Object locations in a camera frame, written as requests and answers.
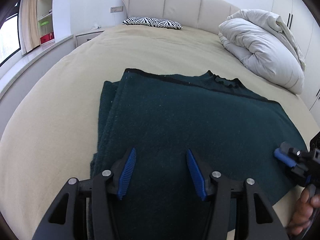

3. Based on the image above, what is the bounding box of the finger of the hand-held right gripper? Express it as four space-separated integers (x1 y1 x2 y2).
279 141 309 161
273 148 298 168

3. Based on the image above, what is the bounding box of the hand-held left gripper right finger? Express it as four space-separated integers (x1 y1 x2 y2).
186 149 288 240

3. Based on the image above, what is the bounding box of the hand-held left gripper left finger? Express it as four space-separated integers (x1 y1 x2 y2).
32 147 137 240

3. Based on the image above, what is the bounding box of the dark green sweater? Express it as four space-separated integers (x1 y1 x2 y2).
89 68 309 240

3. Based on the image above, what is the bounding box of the person's right hand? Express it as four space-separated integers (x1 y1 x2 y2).
286 186 320 236

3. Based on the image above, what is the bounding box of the beige bed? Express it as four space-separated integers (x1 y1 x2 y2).
0 24 316 240

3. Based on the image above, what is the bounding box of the white folded duvet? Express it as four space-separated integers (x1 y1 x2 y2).
218 9 306 95

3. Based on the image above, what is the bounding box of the white wardrobe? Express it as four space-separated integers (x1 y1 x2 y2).
271 0 320 112

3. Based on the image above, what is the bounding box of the white nightstand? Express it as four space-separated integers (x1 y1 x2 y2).
75 27 106 47

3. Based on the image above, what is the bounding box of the white window sill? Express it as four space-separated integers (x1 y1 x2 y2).
0 34 76 92

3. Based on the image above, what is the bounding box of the zebra print pillow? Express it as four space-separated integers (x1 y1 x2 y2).
122 16 183 30

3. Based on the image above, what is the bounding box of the red box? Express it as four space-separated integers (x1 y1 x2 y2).
40 32 55 44

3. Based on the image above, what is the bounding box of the cream padded headboard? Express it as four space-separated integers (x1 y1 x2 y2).
122 0 242 37

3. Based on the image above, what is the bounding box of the black framed window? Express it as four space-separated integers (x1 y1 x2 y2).
0 1 22 67

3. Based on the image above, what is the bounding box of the beige curtain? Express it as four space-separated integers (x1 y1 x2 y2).
19 0 42 56

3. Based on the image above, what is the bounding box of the white shelf unit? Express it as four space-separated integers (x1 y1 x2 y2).
36 0 56 46

